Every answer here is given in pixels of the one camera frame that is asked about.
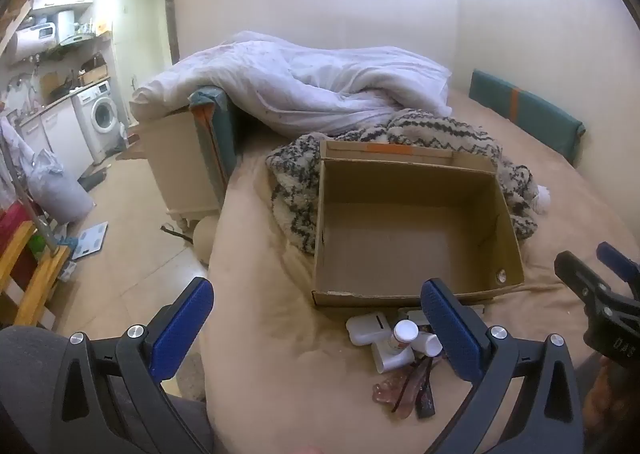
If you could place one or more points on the bathroom scale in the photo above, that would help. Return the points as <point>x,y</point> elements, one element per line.
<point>90,240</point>

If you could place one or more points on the white blanket pompom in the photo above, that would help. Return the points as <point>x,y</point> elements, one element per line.
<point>541,198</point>

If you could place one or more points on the white cylindrical tank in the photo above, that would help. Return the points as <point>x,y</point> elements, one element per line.
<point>65,24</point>

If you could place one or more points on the wooden staircase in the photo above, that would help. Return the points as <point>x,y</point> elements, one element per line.
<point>15,19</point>

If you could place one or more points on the white hanging cloth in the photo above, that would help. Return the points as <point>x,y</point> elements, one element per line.
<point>10,149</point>

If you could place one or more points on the beige round bed leg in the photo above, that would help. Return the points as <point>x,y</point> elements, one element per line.
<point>204,239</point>

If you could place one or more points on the white washing machine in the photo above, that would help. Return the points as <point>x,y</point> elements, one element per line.
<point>102,114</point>

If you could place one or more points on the grey stuffed bag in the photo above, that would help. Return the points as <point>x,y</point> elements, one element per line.
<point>60,189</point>

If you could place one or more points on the white water heater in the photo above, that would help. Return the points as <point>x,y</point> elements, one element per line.
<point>35,39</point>

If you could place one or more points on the beige bed footboard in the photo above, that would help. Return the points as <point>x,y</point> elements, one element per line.
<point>175,164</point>

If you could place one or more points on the small cardboard box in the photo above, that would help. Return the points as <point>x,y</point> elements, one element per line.
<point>95,75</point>

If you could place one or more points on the yellow wooden rack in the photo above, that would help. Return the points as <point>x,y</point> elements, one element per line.
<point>35,279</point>

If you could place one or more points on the white kitchen cabinet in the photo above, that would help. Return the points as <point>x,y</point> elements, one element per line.
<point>60,139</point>

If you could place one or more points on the teal cushion with orange stripe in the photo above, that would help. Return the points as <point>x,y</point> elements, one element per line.
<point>225,134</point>
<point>530,114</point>

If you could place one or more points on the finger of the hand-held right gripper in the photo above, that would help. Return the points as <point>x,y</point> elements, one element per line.
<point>580,276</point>
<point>617,261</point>

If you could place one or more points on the bed with beige sheet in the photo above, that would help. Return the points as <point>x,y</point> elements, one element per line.
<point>270,284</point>

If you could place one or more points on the person's right hand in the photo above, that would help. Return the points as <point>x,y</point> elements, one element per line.
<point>607,394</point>

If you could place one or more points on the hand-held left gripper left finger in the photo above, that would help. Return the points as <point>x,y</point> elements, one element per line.
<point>182,329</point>

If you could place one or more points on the zigzag patterned knit blanket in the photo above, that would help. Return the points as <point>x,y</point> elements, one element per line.
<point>295,184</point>

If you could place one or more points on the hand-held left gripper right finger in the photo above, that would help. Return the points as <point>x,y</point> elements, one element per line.
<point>450,329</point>

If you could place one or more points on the white duvet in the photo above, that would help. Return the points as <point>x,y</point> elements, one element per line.
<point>300,79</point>

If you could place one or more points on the white pill bottle red label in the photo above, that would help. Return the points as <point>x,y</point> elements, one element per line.
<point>405,332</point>

